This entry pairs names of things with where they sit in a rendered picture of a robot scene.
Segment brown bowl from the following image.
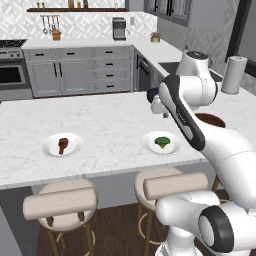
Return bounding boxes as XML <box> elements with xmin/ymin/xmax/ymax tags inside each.
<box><xmin>194</xmin><ymin>112</ymin><xmax>227</xmax><ymax>129</ymax></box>

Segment wooden knife block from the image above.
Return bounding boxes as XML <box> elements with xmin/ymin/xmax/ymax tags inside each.
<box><xmin>51</xmin><ymin>28</ymin><xmax>62</xmax><ymax>42</ymax></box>

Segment white paper towel roll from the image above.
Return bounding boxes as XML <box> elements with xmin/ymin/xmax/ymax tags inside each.
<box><xmin>220</xmin><ymin>55</ymin><xmax>249</xmax><ymax>95</ymax></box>

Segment brown chicken drumstick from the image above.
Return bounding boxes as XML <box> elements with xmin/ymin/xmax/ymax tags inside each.
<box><xmin>57</xmin><ymin>137</ymin><xmax>71</xmax><ymax>156</ymax></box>

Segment grey wall cupboards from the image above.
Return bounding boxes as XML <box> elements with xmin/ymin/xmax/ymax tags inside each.
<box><xmin>143</xmin><ymin>0</ymin><xmax>232</xmax><ymax>29</ymax></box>

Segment dark wooden wall shelf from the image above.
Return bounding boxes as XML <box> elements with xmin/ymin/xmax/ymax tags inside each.
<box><xmin>26</xmin><ymin>7</ymin><xmax>130</xmax><ymax>13</ymax></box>

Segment green broccoli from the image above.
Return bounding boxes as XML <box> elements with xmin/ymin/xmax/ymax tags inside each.
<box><xmin>154</xmin><ymin>136</ymin><xmax>171</xmax><ymax>150</ymax></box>

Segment dark dishwasher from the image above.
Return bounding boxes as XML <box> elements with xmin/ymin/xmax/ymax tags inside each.
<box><xmin>134</xmin><ymin>53</ymin><xmax>152</xmax><ymax>93</ymax></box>

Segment steel stove with oven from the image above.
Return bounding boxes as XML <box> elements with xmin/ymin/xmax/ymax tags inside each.
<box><xmin>0</xmin><ymin>38</ymin><xmax>35</xmax><ymax>102</ymax></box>

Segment small potted plant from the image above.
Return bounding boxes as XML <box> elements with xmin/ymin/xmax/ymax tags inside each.
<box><xmin>150</xmin><ymin>31</ymin><xmax>161</xmax><ymax>43</ymax></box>

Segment grey base cupboard run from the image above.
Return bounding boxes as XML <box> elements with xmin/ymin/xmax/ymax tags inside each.
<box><xmin>22</xmin><ymin>45</ymin><xmax>135</xmax><ymax>99</ymax></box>

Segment black framed window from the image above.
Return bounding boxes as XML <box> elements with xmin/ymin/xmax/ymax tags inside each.
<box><xmin>224</xmin><ymin>0</ymin><xmax>256</xmax><ymax>78</ymax></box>

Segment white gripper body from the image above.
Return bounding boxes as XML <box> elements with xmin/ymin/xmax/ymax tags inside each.
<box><xmin>150</xmin><ymin>94</ymin><xmax>170</xmax><ymax>117</ymax></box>

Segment white plate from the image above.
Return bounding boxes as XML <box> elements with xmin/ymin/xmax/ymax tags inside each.
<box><xmin>141</xmin><ymin>130</ymin><xmax>183</xmax><ymax>156</ymax></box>
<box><xmin>40</xmin><ymin>132</ymin><xmax>84</xmax><ymax>158</ymax></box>

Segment rail with hanging utensils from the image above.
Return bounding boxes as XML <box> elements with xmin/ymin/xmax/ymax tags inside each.
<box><xmin>39</xmin><ymin>14</ymin><xmax>62</xmax><ymax>36</ymax></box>

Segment black coffee machine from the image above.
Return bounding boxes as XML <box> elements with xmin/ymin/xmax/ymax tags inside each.
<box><xmin>111</xmin><ymin>16</ymin><xmax>132</xmax><ymax>42</ymax></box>

